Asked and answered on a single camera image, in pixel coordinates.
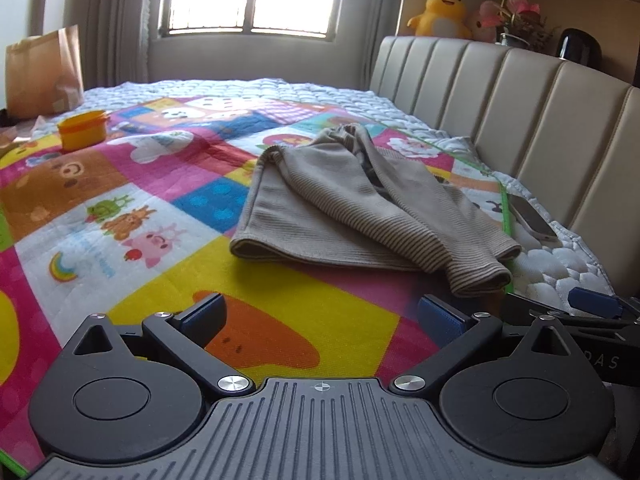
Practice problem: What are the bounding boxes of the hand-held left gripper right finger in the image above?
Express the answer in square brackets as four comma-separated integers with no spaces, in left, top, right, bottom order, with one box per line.
[390,295,583,396]

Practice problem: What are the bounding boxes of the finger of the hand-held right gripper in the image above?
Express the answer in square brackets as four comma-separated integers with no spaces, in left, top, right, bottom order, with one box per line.
[501,292,640,345]
[569,287,640,321]

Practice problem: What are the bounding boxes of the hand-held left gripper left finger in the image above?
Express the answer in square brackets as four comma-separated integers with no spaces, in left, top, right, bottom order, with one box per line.
[72,292,256,396]

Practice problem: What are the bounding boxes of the beige striped knit garment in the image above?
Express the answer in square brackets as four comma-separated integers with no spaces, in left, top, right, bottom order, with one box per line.
[229,124,522,297]

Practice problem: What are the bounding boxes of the white quilted mattress pad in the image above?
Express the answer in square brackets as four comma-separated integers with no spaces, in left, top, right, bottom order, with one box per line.
[82,77,617,307]

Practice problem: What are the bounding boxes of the smartphone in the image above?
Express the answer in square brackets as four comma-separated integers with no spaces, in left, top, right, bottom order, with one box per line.
[506,194,559,242]

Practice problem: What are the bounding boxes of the colourful cartoon printed blanket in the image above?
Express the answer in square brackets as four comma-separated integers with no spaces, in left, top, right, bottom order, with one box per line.
[0,95,513,478]

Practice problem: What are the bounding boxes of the beige padded headboard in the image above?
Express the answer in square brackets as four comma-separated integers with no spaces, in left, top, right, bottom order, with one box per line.
[370,35,640,302]

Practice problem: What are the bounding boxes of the yellow orange plastic container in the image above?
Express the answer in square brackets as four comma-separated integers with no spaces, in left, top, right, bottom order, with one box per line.
[56,110,111,154]

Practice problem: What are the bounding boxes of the black rounded speaker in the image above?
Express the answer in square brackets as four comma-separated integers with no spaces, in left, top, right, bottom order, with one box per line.
[556,28,604,70]

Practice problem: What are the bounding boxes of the potted plant with pink leaves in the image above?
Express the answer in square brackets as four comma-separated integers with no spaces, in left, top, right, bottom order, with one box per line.
[492,0,557,54]

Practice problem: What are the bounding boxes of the pink plush toy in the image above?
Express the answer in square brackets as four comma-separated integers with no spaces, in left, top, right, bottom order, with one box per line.
[467,1,505,43]

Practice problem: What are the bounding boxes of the brown paper bag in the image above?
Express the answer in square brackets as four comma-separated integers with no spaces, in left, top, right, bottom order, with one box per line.
[5,24,85,117]

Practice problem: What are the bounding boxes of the yellow duck plush toy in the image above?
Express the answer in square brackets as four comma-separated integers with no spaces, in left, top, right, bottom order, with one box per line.
[406,0,473,40]

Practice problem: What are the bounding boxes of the beige curtain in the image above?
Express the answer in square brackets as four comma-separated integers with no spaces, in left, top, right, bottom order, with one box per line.
[30,0,157,92]
[345,0,412,92]

